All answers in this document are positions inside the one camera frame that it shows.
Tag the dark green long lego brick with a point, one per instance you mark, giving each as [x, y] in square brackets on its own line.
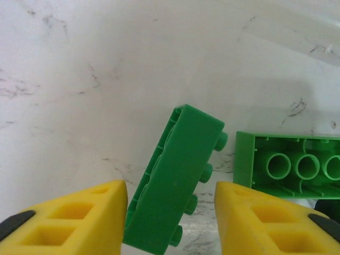
[172, 180]

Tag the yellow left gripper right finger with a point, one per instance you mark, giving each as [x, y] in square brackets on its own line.
[239, 217]

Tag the light green long lego brick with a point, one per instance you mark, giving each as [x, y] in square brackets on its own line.
[244, 159]

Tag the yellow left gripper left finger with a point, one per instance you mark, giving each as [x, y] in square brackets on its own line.
[106, 212]

